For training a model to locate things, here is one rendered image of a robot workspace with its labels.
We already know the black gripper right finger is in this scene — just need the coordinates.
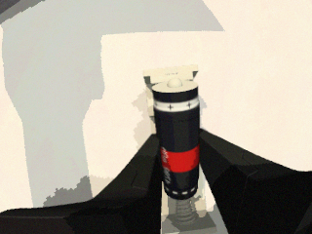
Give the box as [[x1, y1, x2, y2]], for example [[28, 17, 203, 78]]
[[199, 129, 312, 234]]

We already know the black battery with red band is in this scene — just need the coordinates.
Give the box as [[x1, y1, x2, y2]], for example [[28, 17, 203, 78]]
[[152, 78, 199, 200]]

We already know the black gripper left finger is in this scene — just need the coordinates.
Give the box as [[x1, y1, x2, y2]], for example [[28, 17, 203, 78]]
[[0, 134, 163, 234]]

